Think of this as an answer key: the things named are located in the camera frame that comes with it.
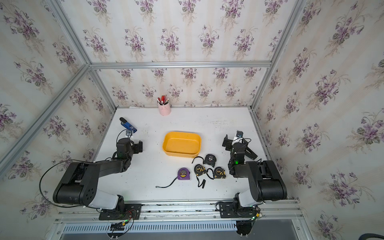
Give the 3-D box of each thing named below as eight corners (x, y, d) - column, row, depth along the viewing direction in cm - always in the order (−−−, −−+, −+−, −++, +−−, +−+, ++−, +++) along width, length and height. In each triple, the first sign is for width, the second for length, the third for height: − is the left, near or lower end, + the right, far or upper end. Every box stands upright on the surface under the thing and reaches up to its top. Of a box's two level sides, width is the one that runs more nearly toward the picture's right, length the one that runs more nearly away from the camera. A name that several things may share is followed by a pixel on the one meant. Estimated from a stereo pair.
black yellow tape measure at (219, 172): (208, 180, 85) (208, 178, 82) (206, 170, 88) (206, 168, 86) (225, 178, 85) (226, 176, 83) (222, 168, 89) (223, 166, 87)
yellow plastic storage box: (162, 157, 94) (160, 154, 90) (165, 135, 105) (164, 131, 102) (201, 158, 94) (201, 154, 90) (200, 135, 105) (200, 131, 102)
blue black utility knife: (119, 123, 112) (117, 119, 109) (123, 120, 114) (121, 116, 111) (132, 134, 105) (130, 131, 102) (137, 131, 107) (135, 127, 104)
